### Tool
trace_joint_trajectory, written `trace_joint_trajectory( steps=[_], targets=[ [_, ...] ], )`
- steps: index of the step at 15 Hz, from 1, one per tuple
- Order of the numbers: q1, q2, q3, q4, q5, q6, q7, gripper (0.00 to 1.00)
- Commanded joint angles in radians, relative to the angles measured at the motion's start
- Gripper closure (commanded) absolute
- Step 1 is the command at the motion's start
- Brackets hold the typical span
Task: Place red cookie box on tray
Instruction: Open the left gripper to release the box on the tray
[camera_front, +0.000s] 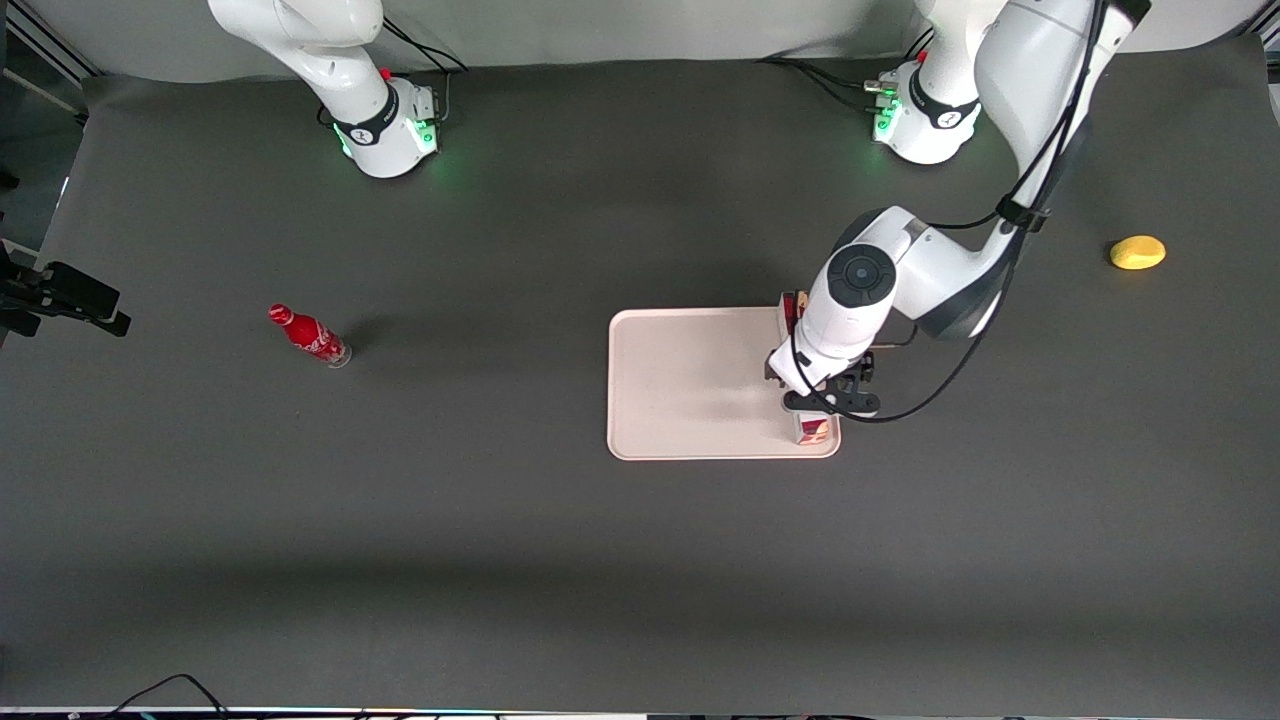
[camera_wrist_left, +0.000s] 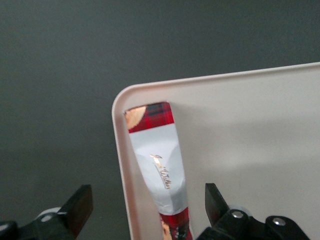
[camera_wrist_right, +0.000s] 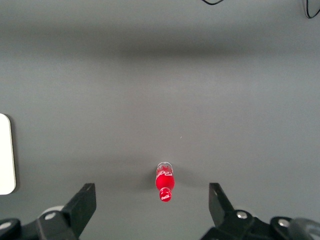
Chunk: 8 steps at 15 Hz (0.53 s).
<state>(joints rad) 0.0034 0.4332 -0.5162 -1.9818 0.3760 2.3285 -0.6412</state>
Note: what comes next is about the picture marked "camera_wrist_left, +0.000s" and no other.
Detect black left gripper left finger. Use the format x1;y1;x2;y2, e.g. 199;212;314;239
0;184;94;240

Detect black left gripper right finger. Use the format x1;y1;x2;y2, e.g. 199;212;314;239
195;182;311;240

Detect pale pink plastic tray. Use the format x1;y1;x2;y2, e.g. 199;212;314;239
111;61;320;240

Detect red tartan cookie box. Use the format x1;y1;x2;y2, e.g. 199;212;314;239
123;100;195;240

